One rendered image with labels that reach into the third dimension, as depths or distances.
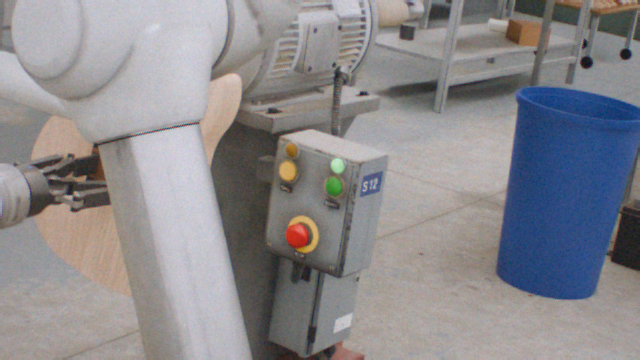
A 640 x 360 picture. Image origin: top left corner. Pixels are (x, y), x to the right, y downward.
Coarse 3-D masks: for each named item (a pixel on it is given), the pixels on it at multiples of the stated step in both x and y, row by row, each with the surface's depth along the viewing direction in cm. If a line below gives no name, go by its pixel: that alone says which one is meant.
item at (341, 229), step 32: (288, 160) 202; (320, 160) 199; (352, 160) 196; (384, 160) 202; (288, 192) 203; (320, 192) 200; (352, 192) 197; (288, 224) 204; (320, 224) 201; (352, 224) 199; (288, 256) 206; (320, 256) 202; (352, 256) 202
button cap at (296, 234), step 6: (288, 228) 202; (294, 228) 201; (300, 228) 200; (288, 234) 201; (294, 234) 201; (300, 234) 200; (306, 234) 200; (288, 240) 202; (294, 240) 201; (300, 240) 200; (306, 240) 200; (294, 246) 201; (300, 246) 201
